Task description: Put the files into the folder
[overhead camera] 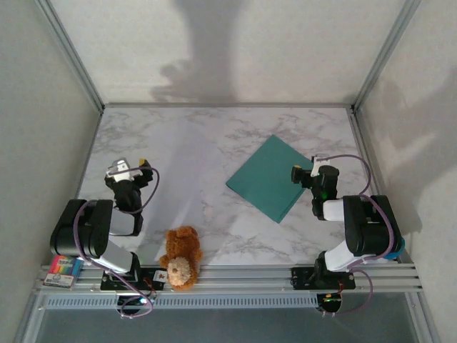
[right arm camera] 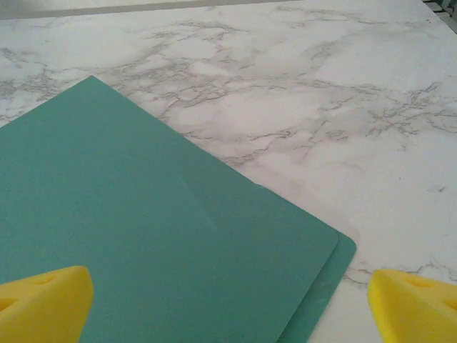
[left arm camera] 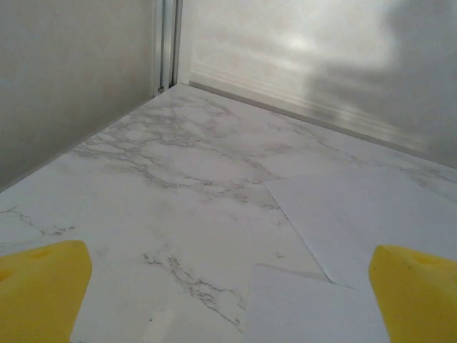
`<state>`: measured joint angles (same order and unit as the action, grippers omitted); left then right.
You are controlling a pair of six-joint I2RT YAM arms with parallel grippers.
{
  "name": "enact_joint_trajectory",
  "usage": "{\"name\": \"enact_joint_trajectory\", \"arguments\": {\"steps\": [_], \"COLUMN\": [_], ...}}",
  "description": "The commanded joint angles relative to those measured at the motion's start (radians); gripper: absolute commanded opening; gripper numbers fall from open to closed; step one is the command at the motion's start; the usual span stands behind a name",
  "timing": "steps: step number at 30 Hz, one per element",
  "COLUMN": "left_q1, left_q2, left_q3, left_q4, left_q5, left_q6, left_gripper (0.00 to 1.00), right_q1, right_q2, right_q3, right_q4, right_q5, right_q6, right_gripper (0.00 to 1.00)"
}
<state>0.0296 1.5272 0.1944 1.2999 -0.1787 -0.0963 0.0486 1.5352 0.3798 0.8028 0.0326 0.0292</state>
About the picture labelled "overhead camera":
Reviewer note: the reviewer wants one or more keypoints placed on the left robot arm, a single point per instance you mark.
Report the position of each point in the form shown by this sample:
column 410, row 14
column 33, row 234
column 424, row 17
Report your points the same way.
column 93, row 232

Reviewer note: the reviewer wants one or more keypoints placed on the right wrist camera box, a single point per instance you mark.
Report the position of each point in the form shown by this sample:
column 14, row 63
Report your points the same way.
column 315, row 168

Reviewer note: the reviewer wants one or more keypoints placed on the brown teddy bear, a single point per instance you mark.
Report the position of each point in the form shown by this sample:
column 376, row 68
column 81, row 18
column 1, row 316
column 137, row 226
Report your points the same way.
column 182, row 250

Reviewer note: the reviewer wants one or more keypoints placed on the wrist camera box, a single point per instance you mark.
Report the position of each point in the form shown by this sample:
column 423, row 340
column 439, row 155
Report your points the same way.
column 315, row 168
column 121, row 169

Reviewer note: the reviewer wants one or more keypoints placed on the aluminium table side rail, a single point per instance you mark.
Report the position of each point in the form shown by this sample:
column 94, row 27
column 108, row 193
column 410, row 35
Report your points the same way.
column 85, row 171
column 358, row 135

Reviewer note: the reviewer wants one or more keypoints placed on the green paper folder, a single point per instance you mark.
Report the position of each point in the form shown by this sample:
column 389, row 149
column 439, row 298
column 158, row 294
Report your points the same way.
column 264, row 178

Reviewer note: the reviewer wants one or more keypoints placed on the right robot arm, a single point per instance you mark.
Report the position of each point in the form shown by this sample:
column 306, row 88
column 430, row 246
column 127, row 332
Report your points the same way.
column 367, row 228

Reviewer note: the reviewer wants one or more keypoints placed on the grey aluminium frame leg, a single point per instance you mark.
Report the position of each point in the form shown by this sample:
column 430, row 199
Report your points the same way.
column 28, row 318
column 425, row 318

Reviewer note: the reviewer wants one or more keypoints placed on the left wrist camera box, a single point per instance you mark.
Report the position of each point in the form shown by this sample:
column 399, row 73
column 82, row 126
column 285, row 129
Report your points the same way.
column 121, row 169

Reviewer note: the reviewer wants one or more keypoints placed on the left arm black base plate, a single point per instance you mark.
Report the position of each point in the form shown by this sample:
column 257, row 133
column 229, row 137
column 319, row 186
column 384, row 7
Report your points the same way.
column 110, row 284

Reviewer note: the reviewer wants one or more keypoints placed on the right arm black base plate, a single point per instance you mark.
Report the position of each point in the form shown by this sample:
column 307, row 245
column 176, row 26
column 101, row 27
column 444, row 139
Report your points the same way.
column 301, row 280

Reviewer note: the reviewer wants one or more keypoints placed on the colourful marker pen pack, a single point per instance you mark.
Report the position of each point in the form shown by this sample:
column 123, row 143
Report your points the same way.
column 60, row 275

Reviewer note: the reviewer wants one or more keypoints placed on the aluminium mounting rail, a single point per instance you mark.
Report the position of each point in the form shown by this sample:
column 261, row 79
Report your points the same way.
column 250, row 282

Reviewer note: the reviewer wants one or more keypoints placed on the aluminium table edge rail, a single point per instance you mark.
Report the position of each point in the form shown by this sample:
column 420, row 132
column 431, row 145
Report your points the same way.
column 228, row 105

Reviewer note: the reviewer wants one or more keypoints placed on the blue round container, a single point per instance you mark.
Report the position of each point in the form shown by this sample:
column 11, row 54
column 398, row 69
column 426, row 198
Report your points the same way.
column 398, row 250

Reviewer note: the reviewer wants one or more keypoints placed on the small white printed tag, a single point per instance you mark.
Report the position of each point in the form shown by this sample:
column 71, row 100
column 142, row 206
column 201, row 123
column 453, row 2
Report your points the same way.
column 160, row 276

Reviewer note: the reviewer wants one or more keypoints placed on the aluminium frame post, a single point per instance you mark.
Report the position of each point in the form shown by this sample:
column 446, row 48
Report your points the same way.
column 73, row 57
column 385, row 53

